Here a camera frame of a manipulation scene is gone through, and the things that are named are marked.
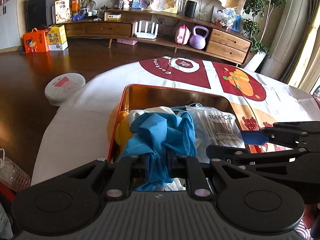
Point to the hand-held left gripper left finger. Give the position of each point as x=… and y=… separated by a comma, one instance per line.
x=140, y=166

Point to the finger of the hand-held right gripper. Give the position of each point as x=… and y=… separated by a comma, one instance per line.
x=255, y=137
x=240, y=156

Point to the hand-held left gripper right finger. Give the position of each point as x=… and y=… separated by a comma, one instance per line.
x=177, y=166

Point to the blue nitrile glove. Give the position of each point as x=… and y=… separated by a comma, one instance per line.
x=150, y=135

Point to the cotton swab bag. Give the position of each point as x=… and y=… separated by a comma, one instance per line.
x=217, y=130

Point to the yellow rubber chicken toy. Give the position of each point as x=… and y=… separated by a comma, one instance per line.
x=123, y=130

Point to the white cloth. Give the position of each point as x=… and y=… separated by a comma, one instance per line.
x=150, y=111

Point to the blue ear-loop face mask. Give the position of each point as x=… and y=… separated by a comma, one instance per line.
x=178, y=108

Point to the red metal box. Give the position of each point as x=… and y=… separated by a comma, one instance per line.
x=175, y=93

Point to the white and red printed tablecloth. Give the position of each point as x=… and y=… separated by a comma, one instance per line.
x=82, y=130

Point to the yellow curtain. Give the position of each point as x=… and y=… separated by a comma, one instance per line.
x=307, y=62

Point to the beige standing air conditioner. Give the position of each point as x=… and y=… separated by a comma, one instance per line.
x=287, y=42

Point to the wooden TV cabinet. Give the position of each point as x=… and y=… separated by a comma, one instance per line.
x=225, y=38

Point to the white robot vacuum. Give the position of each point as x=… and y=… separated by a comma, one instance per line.
x=65, y=87

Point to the purple kettlebell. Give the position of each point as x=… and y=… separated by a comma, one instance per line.
x=198, y=41

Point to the blue bottle pack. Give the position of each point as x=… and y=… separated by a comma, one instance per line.
x=236, y=23

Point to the clear plastic bag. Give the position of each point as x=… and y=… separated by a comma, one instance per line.
x=226, y=17

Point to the pink small case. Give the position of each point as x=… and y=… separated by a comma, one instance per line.
x=181, y=36

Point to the pink power strip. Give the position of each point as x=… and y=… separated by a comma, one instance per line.
x=127, y=41

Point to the potted green tree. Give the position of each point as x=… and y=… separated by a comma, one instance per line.
x=253, y=7

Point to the white router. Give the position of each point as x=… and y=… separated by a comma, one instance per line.
x=146, y=34

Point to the white fan-shaped ornament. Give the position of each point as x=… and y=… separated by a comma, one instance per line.
x=205, y=7

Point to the black cylinder speaker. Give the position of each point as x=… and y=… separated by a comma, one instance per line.
x=191, y=9

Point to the yellow and white carton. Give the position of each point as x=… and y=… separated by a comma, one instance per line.
x=57, y=38

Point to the small yellow box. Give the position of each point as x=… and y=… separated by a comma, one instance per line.
x=113, y=16

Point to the dark teapot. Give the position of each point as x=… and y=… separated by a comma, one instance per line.
x=102, y=12

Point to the orange gift box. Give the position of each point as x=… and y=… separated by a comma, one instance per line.
x=35, y=42

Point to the small leafy potted plant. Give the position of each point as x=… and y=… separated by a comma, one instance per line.
x=86, y=1

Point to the orange paper bag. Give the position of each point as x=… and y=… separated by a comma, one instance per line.
x=75, y=1

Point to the black cabinet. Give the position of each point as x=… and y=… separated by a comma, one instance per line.
x=40, y=7

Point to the photo frame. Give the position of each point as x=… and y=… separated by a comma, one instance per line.
x=217, y=13

